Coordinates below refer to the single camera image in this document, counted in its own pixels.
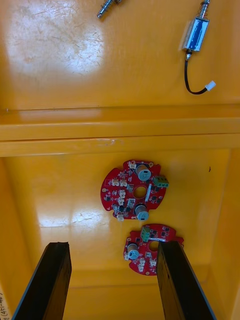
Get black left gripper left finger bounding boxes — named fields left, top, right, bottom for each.
left=11, top=241, right=73, bottom=320

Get yellow-orange plastic bin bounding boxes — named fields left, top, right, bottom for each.
left=0, top=136, right=240, bottom=320
left=0, top=0, right=240, bottom=142

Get blue label metal solenoid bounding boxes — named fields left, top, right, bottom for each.
left=178, top=0, right=217, bottom=96

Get round red circuit board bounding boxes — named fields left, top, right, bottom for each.
left=100, top=159, right=170, bottom=223
left=122, top=223, right=185, bottom=277

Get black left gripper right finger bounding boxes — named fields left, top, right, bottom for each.
left=156, top=240, right=217, bottom=320

